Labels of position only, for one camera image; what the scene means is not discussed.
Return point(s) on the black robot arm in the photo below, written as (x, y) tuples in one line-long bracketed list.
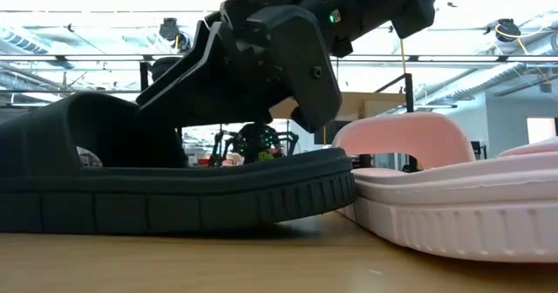
[(220, 147), (291, 142)]

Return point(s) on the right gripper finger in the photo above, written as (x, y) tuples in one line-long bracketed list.
[(218, 62), (226, 105)]

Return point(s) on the person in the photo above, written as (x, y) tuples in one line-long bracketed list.
[(257, 140)]

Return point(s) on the small black monitor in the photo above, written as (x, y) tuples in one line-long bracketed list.
[(478, 149)]

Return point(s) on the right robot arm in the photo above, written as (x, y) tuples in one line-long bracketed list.
[(383, 1)]

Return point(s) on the pink slide sandal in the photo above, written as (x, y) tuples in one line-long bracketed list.
[(457, 214), (536, 148)]

